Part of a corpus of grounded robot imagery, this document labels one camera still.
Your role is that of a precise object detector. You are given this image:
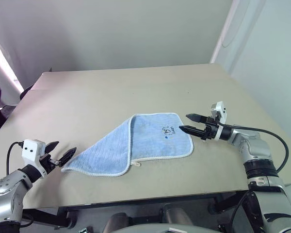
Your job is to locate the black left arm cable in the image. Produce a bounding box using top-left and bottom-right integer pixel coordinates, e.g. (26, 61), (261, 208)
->
(5, 141), (24, 176)

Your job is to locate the grey curved robot body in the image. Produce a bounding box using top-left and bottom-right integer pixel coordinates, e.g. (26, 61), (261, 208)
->
(115, 222), (225, 233)

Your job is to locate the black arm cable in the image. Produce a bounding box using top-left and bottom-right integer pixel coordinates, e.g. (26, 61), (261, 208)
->
(217, 122), (289, 172)
(5, 141), (24, 176)

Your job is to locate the black table frame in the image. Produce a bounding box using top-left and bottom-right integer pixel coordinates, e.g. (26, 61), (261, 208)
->
(21, 190), (252, 230)

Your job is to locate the black chair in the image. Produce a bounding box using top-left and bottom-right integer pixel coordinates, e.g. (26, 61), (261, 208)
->
(19, 84), (36, 100)

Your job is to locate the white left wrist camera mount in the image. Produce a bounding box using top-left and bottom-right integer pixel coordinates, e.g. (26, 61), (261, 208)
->
(22, 139), (47, 179)

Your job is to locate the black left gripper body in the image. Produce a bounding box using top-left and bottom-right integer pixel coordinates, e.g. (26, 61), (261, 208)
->
(39, 154), (62, 175)

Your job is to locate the light blue towel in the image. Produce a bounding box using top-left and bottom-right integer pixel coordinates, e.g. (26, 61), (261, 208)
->
(60, 112), (194, 177)

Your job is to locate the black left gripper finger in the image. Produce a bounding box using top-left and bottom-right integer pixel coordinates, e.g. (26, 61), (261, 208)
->
(59, 147), (77, 168)
(44, 140), (60, 154)

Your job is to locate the dark rounded grey shape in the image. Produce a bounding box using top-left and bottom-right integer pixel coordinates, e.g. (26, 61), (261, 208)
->
(103, 212), (130, 233)

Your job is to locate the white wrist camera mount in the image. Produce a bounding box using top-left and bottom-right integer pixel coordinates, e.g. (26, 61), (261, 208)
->
(210, 101), (227, 142)
(22, 139), (47, 179)

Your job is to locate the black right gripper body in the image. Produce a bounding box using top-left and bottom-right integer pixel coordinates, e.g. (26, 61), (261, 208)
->
(201, 116), (221, 141)

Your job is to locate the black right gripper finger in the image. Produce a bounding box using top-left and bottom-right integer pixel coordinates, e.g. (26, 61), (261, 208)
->
(185, 113), (208, 123)
(178, 125), (206, 139)

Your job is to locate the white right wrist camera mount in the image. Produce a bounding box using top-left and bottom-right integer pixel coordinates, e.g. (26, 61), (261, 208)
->
(210, 101), (227, 142)

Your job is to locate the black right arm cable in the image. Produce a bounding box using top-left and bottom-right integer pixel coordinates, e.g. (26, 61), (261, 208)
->
(217, 122), (289, 172)

